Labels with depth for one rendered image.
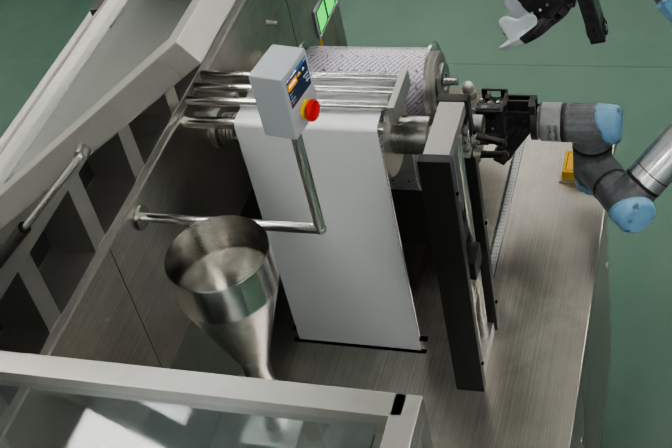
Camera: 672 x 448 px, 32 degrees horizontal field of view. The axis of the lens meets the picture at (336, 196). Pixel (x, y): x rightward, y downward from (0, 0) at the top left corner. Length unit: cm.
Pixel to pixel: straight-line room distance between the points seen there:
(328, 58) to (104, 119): 107
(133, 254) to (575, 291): 87
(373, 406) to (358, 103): 71
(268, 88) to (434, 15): 314
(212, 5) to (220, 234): 55
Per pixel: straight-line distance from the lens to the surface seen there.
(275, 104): 148
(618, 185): 220
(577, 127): 221
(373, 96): 184
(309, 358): 219
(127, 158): 175
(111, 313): 173
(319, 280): 207
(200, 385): 127
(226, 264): 160
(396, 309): 208
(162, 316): 188
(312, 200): 162
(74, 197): 163
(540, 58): 428
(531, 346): 214
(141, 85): 108
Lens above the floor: 255
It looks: 41 degrees down
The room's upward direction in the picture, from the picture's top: 14 degrees counter-clockwise
